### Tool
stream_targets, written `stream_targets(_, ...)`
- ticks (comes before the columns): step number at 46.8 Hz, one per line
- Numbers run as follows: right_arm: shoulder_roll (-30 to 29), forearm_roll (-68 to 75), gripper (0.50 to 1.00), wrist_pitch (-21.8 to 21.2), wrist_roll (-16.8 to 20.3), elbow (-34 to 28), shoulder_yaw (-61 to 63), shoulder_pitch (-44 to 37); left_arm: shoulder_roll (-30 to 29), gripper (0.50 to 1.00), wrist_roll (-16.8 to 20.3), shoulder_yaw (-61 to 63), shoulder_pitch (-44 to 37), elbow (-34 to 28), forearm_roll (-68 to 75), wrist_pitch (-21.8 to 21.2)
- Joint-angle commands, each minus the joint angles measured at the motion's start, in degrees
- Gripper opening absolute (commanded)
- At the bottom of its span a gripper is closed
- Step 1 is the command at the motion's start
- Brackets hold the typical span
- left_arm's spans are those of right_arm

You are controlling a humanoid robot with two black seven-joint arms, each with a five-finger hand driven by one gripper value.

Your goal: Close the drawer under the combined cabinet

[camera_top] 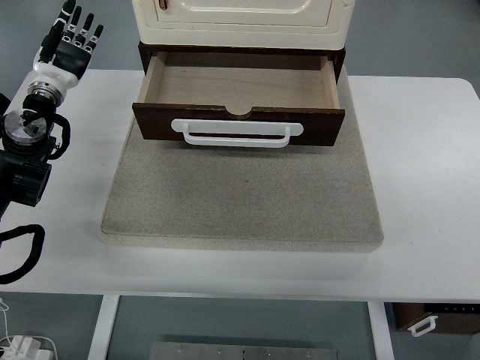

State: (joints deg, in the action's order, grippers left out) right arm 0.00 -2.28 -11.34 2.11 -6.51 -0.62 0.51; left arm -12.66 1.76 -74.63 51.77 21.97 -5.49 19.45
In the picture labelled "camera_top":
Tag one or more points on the brown box with white handle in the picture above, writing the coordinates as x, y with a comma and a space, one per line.
444, 318

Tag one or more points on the white drawer handle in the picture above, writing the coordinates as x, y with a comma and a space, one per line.
248, 134

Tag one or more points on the white table leg right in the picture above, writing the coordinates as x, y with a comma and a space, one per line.
380, 331

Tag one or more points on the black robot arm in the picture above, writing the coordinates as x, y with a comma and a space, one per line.
35, 134

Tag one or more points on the white table leg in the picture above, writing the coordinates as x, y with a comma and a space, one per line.
104, 327
380, 331

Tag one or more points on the grey metal plate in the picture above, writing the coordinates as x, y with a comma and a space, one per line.
171, 350

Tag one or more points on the beige stone slab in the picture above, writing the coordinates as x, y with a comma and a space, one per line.
299, 198

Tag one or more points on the white power adapter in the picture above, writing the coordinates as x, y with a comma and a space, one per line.
25, 348

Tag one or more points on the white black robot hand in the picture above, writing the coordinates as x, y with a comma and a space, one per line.
59, 62

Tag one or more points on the white table leg left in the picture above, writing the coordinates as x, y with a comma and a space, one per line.
104, 327

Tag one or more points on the cream upper cabinet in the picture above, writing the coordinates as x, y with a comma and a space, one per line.
306, 25

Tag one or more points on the dark wooden drawer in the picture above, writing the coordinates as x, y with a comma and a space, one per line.
240, 87

